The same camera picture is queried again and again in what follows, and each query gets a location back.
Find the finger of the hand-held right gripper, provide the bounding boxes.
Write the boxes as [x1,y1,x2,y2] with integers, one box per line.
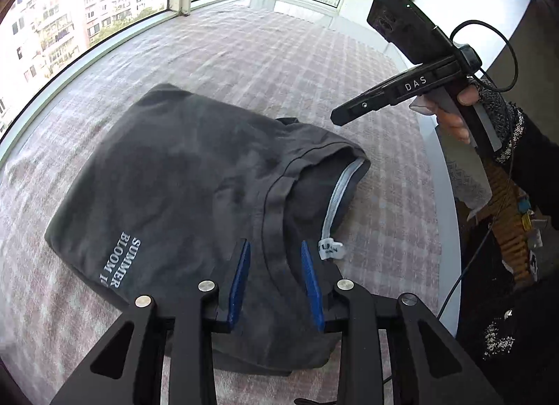
[329,82,400,126]

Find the green tree outside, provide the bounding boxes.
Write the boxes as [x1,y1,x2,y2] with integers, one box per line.
[89,6,167,45]

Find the white lace cloth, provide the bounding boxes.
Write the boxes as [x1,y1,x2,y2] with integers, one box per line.
[437,126,495,222]

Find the dark grey daisy t-shirt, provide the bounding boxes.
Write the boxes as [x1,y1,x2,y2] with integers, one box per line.
[44,82,372,377]

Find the apartment buildings outside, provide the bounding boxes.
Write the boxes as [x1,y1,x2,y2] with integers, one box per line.
[0,0,173,126]

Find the pink checked blanket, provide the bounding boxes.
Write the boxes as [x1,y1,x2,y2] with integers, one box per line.
[0,6,442,405]

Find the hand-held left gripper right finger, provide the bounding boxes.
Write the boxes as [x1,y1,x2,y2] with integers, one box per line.
[299,239,505,405]

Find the person's right forearm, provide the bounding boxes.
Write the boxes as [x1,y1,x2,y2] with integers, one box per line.
[476,78,559,231]

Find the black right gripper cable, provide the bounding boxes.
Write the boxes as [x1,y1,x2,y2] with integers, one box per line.
[432,19,519,94]

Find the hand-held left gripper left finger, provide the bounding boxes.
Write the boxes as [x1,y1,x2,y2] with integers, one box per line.
[49,239,253,405]

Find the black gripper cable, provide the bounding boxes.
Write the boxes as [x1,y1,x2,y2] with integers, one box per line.
[295,217,496,405]
[432,19,519,94]

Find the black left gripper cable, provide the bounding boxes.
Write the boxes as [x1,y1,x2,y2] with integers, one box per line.
[295,217,496,405]

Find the person's black knit clothing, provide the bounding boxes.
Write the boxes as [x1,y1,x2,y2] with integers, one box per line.
[456,213,559,405]

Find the person's right hand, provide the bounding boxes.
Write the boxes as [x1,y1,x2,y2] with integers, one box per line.
[434,84,483,145]

